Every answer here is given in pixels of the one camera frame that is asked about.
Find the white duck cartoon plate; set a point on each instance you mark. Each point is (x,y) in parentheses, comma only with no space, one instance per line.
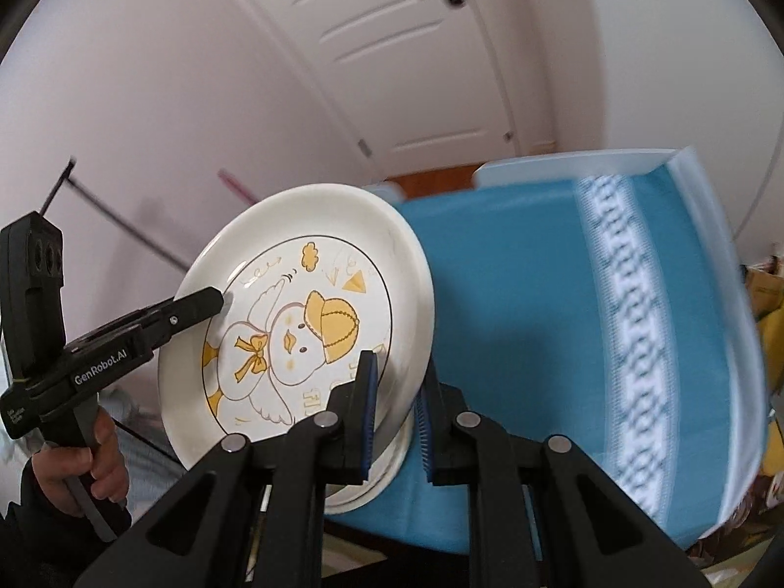
(310,278)

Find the plain white plate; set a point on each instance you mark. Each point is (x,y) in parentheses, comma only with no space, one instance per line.
(345,499)

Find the white entrance door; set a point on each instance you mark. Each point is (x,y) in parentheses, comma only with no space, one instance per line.
(416,84)

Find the person's left hand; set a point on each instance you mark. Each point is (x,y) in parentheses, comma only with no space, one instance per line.
(104,465)

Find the yellow bags pile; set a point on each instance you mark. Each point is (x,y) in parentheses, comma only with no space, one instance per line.
(766,297)

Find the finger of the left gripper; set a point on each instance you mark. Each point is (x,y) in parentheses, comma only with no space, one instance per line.
(159,323)

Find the pink handled mop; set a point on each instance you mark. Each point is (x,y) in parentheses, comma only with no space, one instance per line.
(237,187)

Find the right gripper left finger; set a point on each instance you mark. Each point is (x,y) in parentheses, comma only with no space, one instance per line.
(250,514)

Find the black clothes rack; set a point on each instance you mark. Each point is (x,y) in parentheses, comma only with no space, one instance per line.
(66,178)

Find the white folding table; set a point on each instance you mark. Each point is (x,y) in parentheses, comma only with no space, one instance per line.
(612,165)

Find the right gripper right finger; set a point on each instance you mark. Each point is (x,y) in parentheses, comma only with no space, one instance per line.
(541,514)

